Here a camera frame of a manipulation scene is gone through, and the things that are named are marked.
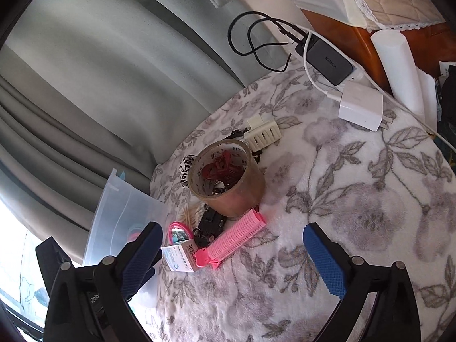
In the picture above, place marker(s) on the brown packing tape roll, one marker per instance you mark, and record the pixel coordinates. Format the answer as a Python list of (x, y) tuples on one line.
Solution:
[(245, 192)]

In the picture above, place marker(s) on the clear plastic storage container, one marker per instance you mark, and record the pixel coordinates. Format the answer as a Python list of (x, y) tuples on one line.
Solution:
[(117, 213)]

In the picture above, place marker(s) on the grey curtain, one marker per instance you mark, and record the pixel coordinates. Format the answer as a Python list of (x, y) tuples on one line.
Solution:
[(107, 78)]

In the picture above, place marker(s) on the silver metal hair clip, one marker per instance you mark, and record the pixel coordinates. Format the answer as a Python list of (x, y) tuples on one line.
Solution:
[(218, 189)]

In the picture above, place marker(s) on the black plastic clip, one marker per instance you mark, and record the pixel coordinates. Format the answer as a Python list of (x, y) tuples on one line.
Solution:
[(210, 222)]

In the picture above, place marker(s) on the small white blue box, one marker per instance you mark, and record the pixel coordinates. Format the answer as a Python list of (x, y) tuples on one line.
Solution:
[(180, 256)]

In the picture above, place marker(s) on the dark grey power adapter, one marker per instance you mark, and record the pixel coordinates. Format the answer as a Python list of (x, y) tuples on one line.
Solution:
[(327, 60)]

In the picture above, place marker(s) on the cream plastic hair clip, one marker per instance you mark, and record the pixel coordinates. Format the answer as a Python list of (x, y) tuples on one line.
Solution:
[(262, 133)]

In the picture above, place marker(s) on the glass window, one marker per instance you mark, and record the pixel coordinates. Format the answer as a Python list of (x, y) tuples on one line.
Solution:
[(17, 256)]

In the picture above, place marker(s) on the white power adapter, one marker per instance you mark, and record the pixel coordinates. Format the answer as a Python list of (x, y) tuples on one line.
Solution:
[(359, 105)]

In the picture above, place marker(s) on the leopard print scrunchie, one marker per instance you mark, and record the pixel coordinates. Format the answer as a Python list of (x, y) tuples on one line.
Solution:
[(185, 171)]

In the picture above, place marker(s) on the white paper roll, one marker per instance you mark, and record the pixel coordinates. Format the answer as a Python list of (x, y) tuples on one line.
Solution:
[(395, 64)]

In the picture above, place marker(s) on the red claw hair clip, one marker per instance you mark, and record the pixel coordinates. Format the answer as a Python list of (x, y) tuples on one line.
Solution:
[(222, 167)]

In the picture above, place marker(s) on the black beaded headband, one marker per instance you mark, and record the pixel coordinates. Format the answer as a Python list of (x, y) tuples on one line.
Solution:
[(237, 134)]

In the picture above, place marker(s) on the pink hair roller clip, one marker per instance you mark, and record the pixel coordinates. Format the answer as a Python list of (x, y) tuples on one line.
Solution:
[(235, 237)]

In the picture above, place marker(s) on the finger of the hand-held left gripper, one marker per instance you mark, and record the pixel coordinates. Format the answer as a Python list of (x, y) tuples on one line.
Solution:
[(148, 274)]

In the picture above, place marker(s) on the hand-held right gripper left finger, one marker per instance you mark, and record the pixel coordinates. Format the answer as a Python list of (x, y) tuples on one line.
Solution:
[(140, 253)]

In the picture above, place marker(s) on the bag of cotton swabs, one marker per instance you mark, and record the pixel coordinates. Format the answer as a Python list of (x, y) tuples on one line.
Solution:
[(190, 215)]

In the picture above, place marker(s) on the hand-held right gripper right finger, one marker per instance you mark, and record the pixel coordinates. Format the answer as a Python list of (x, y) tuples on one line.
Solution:
[(326, 263)]

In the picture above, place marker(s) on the brown wooden furniture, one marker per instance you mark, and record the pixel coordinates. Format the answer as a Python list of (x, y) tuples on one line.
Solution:
[(342, 39)]

